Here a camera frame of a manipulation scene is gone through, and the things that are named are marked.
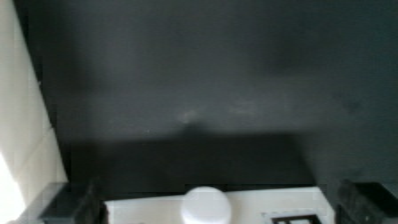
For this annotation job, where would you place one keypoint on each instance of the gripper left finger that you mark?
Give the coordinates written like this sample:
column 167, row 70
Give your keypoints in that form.
column 76, row 206

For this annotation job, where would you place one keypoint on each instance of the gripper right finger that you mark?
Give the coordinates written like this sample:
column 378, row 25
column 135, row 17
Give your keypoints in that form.
column 367, row 204

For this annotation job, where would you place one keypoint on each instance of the white front drawer tray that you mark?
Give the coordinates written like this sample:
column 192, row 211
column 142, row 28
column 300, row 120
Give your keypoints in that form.
column 275, row 206

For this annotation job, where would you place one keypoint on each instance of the white fence wall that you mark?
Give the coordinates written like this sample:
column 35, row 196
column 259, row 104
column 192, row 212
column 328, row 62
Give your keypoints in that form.
column 30, row 163

